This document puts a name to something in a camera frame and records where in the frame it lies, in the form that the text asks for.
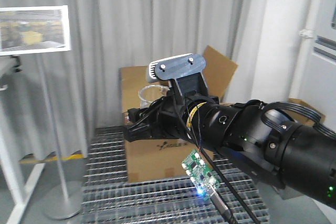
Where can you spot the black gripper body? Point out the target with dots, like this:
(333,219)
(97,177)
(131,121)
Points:
(184,120)

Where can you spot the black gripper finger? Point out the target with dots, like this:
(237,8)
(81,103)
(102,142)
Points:
(141,131)
(142,116)

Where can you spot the clear glass beaker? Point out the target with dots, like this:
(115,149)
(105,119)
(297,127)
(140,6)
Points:
(150,93)

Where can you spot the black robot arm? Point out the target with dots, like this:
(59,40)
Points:
(281,144)

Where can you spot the large open cardboard box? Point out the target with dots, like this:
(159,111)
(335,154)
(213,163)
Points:
(161,158)

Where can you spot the green circuit board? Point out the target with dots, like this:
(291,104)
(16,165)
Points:
(200,174)

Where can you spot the small cardboard box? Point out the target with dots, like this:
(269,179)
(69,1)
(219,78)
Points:
(302,117)

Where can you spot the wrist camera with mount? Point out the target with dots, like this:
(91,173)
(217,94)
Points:
(184,72)

